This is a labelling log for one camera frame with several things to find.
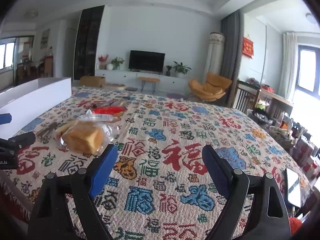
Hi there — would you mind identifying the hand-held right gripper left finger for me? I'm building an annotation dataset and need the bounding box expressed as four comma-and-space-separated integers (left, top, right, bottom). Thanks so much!
27, 144, 118, 240

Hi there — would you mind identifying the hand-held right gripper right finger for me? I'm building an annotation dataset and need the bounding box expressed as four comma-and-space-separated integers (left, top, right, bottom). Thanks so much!
202, 144, 292, 240

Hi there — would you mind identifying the long biscuit packet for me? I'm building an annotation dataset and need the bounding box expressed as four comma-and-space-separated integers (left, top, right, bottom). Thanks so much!
37, 122, 60, 138

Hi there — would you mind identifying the white cardboard box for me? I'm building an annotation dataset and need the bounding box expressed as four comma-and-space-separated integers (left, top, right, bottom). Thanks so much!
0, 77, 72, 139

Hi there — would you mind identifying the bread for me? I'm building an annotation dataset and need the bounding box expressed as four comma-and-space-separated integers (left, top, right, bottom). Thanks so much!
55, 119, 118, 155

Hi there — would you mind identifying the silver snack packet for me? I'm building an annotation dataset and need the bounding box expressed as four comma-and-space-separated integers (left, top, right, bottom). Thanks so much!
76, 109, 118, 125

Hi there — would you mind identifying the red snack packet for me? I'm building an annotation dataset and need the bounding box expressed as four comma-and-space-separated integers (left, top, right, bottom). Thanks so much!
92, 106, 126, 115

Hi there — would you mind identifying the clear long snack packet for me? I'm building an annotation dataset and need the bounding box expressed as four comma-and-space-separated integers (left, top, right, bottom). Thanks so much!
111, 97, 132, 107

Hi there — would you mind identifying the black bag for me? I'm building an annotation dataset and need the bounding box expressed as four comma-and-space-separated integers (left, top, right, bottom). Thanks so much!
250, 109, 273, 125

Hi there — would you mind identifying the printed blanket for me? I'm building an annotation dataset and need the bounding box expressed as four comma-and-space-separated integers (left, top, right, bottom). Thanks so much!
0, 86, 313, 240

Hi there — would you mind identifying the smartphone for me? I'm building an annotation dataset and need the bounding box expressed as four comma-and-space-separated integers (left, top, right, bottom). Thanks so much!
285, 168, 302, 207

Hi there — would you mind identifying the dark wooden chair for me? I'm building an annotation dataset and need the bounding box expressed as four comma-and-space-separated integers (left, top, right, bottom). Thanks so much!
231, 80, 262, 110

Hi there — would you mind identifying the orange lounge chair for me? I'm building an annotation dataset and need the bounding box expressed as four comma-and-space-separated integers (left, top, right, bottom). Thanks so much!
189, 72, 233, 103

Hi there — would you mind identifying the brown cardboard box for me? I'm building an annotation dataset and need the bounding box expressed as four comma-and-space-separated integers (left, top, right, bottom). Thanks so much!
80, 76, 106, 88

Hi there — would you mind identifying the wooden side table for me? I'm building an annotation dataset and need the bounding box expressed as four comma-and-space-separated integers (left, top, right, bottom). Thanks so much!
259, 87, 294, 120

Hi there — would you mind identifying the white television cabinet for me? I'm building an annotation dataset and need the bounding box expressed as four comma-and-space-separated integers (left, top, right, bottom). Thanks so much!
95, 69, 190, 93

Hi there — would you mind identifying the wooden stool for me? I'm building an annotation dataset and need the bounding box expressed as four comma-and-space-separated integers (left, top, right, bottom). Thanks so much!
138, 77, 160, 94

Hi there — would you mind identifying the large potted plant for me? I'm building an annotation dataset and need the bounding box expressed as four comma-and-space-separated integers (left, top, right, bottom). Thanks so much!
172, 61, 192, 78

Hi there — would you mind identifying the green plant in vase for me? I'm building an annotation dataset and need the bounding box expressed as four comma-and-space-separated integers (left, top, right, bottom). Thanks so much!
110, 57, 125, 70

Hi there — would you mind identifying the dark display cabinet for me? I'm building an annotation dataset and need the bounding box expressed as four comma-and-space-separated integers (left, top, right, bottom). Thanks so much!
74, 5, 105, 80

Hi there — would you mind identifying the covered standing air conditioner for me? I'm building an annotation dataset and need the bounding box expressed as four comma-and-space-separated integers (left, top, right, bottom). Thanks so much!
204, 32, 225, 80

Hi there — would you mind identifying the grey curtain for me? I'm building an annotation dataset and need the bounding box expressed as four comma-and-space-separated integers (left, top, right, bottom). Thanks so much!
220, 10, 244, 105

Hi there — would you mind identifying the black television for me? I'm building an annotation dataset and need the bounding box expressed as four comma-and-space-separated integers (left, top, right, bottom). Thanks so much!
129, 50, 165, 74

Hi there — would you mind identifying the white curtain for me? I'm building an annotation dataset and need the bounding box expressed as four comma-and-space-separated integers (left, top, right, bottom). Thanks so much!
277, 32, 299, 100

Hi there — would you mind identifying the window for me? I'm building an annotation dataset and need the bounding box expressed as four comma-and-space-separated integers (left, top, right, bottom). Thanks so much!
295, 44, 320, 93

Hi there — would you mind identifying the framed wall picture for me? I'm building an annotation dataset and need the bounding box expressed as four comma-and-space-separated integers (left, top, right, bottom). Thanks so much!
41, 29, 50, 49

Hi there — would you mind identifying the red wall hanging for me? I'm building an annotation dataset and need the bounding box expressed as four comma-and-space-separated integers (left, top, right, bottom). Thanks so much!
242, 35, 254, 58

